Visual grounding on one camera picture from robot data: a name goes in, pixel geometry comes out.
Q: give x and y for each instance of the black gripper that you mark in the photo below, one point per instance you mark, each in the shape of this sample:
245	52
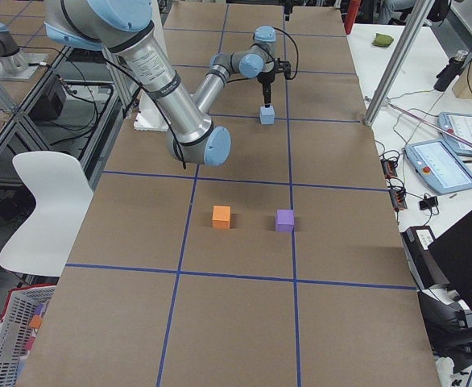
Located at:
266	80

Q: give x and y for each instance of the light blue foam block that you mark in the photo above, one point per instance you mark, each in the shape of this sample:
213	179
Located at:
267	115

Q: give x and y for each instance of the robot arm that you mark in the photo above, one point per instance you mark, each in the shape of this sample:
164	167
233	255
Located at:
126	29
258	61

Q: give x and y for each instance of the purple foam block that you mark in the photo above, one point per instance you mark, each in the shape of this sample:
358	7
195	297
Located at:
284	220

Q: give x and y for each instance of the orange foam block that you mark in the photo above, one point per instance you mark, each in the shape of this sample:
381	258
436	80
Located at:
221	217

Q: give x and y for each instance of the reacher grabber tool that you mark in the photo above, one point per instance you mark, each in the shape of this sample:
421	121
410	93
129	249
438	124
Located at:
427	123

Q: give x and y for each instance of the red cylinder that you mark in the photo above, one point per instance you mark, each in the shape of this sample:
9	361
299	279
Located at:
352	12

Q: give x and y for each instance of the green bean bag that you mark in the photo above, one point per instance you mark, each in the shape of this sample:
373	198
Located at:
382	40

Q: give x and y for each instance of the small electronics board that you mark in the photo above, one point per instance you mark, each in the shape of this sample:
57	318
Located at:
395	185

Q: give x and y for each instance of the near teach pendant tablet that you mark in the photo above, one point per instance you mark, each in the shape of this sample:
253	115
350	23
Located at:
439	166

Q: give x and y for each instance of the teach pendant tablet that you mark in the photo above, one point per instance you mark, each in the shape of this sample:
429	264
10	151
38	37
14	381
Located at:
460	125
439	166

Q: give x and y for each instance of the black power adapter box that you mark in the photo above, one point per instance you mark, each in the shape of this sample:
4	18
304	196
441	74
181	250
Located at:
423	267

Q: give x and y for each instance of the far teach pendant tablet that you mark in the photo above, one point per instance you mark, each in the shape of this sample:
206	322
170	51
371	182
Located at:
460	125

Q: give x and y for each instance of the white plastic chair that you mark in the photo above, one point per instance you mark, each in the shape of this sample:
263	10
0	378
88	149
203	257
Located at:
42	244

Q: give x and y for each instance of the white perforated basket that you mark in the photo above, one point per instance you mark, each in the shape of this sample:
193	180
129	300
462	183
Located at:
17	332

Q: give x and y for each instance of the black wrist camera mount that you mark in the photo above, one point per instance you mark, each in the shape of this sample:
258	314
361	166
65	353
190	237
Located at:
283	67

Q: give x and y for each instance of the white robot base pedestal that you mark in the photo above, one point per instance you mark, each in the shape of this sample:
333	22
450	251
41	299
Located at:
148	117

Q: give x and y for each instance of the aluminium frame post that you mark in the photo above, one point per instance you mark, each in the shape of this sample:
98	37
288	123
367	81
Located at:
420	10

